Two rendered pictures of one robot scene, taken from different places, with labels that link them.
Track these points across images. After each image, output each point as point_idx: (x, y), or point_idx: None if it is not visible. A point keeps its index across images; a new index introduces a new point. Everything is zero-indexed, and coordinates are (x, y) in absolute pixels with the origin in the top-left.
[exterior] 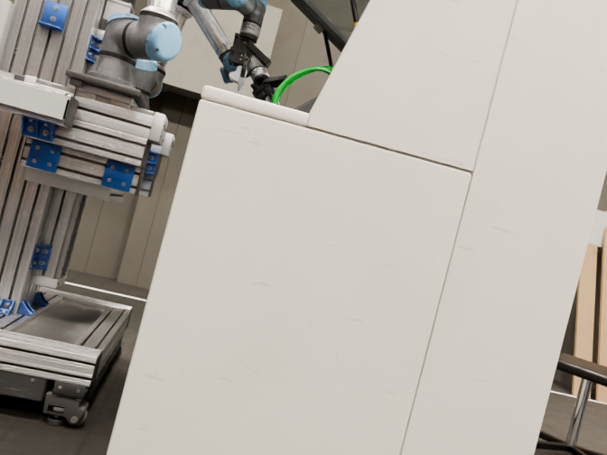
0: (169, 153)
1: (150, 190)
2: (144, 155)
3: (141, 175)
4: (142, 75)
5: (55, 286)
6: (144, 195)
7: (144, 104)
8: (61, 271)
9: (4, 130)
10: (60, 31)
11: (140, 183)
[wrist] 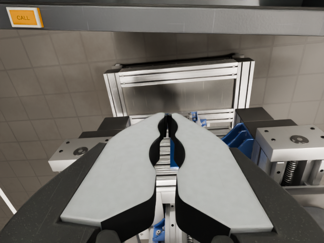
0: (102, 139)
1: (127, 119)
2: (286, 126)
3: (261, 116)
4: None
5: (191, 113)
6: (130, 120)
7: (290, 188)
8: (188, 117)
9: None
10: None
11: (246, 113)
